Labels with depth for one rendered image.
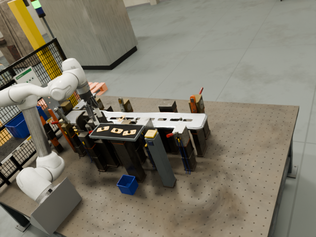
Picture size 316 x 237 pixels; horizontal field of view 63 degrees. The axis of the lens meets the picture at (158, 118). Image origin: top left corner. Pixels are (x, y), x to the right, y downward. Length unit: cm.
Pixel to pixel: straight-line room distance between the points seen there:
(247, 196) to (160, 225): 55
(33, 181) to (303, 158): 238
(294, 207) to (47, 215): 191
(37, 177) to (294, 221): 197
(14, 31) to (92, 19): 361
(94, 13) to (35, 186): 447
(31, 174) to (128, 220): 74
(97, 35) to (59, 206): 443
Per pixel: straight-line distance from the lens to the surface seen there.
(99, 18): 599
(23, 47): 904
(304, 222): 247
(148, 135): 155
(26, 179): 202
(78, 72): 156
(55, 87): 143
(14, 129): 253
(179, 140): 169
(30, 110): 206
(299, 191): 264
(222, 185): 178
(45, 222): 197
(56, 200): 196
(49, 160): 211
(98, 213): 194
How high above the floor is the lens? 207
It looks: 33 degrees down
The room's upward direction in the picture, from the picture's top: 20 degrees counter-clockwise
